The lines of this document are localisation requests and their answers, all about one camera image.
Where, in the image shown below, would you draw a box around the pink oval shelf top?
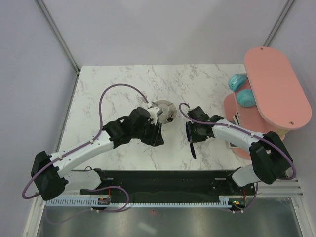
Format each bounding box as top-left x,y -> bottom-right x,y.
244,46 -> 312,130

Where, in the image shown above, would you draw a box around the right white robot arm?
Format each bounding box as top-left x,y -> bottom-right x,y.
184,106 -> 296,195

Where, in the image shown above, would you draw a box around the white slotted cable duct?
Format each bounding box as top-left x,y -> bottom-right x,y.
46,193 -> 243,207

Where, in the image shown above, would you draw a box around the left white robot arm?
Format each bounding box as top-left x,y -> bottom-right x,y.
31,107 -> 164,201

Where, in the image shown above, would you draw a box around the teal headphones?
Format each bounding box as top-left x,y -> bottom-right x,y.
227,73 -> 255,107

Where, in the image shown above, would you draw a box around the blue plastic knife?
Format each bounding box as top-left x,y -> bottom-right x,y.
185,122 -> 197,159

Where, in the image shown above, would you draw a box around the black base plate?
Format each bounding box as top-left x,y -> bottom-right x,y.
95,169 -> 255,197

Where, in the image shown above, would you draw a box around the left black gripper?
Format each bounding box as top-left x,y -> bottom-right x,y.
132,119 -> 164,147

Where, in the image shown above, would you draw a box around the white round divided container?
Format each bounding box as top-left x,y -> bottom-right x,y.
151,100 -> 177,124

